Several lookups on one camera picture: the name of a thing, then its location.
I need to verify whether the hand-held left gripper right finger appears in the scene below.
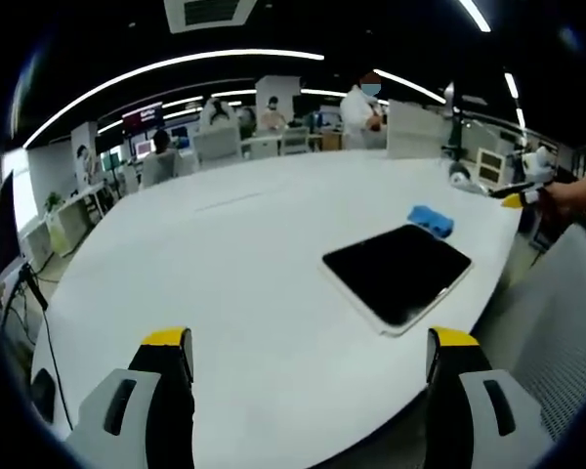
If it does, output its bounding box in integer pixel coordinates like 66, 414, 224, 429
425, 326, 558, 469

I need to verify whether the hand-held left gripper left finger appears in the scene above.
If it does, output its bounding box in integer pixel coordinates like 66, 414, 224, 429
63, 326, 196, 469

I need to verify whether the blue cleaning cloth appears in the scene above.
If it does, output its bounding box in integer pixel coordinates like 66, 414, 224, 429
406, 204, 455, 240

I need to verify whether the black tablet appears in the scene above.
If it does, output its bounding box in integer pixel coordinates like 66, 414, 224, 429
320, 223, 474, 338

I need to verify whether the person's right hand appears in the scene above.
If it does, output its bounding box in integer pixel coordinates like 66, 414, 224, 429
541, 171, 586, 231

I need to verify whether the white cabinet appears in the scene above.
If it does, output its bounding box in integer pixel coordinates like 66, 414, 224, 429
475, 146, 511, 186

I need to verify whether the black desk lamp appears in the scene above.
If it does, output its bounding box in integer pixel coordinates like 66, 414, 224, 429
440, 80, 475, 185

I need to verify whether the grey mesh panel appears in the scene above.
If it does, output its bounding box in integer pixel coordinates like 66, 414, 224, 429
473, 223, 586, 441

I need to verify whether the white partition board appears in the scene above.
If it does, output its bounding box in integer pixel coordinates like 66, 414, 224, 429
386, 99, 451, 160

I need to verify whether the white shelf unit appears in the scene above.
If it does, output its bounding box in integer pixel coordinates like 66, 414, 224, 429
23, 181, 109, 268

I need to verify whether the black monitor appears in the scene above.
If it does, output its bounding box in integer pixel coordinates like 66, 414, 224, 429
0, 169, 22, 284

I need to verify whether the white chair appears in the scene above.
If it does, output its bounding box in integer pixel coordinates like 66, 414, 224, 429
191, 125, 243, 167
278, 126, 312, 156

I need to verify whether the ceiling air conditioner vent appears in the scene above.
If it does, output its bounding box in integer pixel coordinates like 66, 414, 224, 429
163, 0, 258, 34

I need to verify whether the black cable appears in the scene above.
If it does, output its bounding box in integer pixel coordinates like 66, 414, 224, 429
19, 263, 75, 432

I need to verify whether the wall poster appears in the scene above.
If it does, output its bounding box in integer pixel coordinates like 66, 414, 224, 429
70, 121, 101, 192

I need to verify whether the wall display screen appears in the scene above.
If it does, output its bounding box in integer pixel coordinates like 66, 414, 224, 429
121, 101, 165, 132

